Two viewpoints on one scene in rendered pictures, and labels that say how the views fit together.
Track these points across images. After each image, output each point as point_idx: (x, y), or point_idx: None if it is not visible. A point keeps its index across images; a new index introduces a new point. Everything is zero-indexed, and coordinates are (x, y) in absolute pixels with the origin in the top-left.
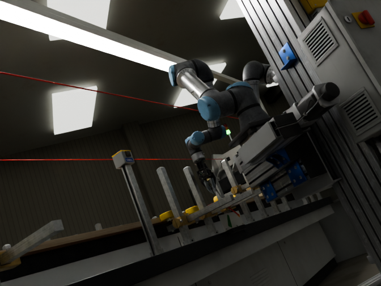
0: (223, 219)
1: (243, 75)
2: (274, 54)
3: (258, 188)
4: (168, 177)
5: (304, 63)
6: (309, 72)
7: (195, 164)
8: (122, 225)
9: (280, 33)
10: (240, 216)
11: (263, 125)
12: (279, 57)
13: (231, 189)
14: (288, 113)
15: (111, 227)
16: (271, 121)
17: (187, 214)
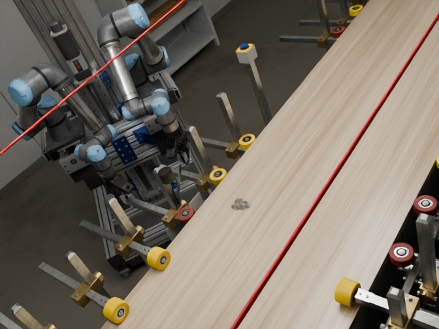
0: (197, 200)
1: (63, 71)
2: (99, 53)
3: (137, 199)
4: (220, 106)
5: (108, 66)
6: (111, 72)
7: (179, 129)
8: (285, 103)
9: (94, 41)
10: (169, 235)
11: (168, 73)
12: (101, 56)
13: (142, 228)
14: (152, 76)
15: (292, 94)
16: (165, 72)
17: (230, 144)
